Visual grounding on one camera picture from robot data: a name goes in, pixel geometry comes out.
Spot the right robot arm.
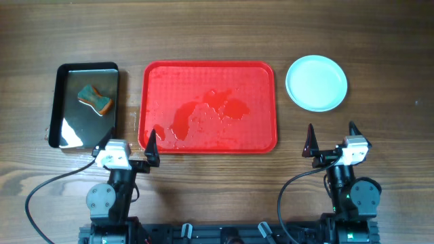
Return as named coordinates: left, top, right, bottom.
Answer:
left=299, top=122, right=382, bottom=244

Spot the black mounting rail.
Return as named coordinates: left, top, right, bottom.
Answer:
left=78, top=221, right=380, bottom=244

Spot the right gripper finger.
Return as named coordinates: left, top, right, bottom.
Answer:
left=349, top=121, right=362, bottom=136
left=302, top=123, right=319, bottom=158

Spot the green orange sponge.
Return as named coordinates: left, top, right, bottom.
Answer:
left=77, top=85, right=114, bottom=116

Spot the light blue plate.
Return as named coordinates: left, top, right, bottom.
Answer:
left=285, top=55, right=348, bottom=113

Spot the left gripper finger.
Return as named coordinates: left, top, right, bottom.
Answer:
left=144, top=129, right=160, bottom=167
left=100, top=127, right=114, bottom=146

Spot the black tray with water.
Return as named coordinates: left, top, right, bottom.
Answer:
left=48, top=62, right=120, bottom=149

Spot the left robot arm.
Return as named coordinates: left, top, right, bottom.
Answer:
left=78, top=129, right=160, bottom=244

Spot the red plastic tray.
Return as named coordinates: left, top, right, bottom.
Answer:
left=138, top=60, right=277, bottom=154

